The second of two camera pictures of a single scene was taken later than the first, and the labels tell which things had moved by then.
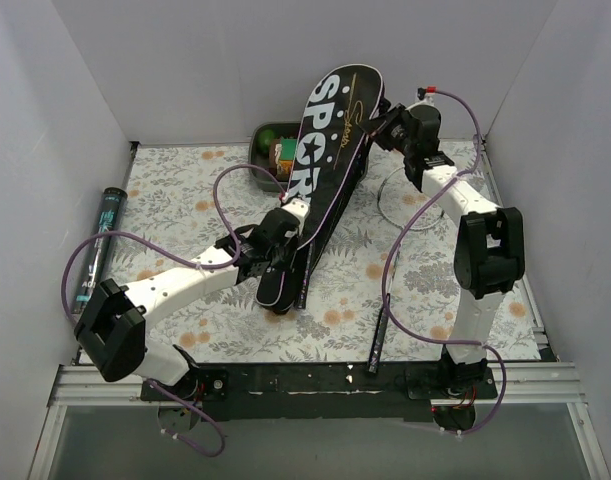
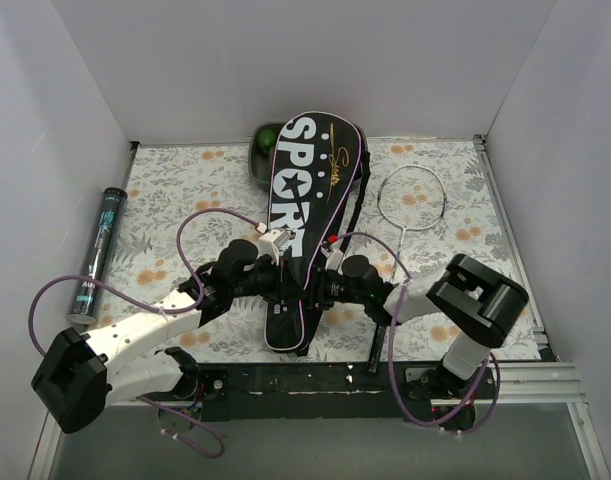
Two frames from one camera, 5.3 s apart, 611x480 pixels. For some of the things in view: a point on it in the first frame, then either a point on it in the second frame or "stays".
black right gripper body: [381, 124] to [320, 288]
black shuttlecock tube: [113, 201] stays
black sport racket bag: [330, 146] to [318, 186]
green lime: [263, 140] stays
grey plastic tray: [259, 178] stays
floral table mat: [382, 283] stays
